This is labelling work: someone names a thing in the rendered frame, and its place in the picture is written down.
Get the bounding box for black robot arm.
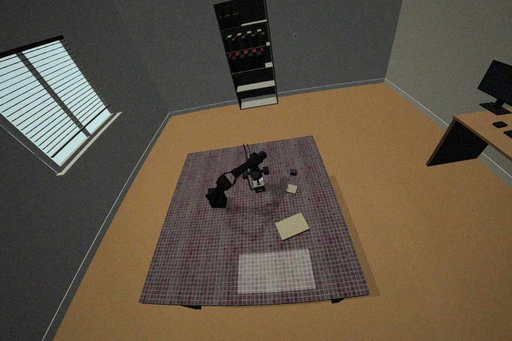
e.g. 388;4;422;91
206;151;267;205

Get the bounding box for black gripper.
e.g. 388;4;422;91
242;166;269;179

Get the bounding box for beige flat rectangular box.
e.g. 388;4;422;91
275;213;310;241

